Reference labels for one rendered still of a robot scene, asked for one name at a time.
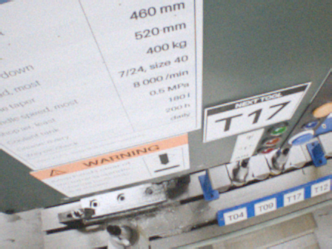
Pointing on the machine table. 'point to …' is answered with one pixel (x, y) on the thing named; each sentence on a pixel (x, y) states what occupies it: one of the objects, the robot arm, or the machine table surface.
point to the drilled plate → (135, 201)
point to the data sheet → (96, 75)
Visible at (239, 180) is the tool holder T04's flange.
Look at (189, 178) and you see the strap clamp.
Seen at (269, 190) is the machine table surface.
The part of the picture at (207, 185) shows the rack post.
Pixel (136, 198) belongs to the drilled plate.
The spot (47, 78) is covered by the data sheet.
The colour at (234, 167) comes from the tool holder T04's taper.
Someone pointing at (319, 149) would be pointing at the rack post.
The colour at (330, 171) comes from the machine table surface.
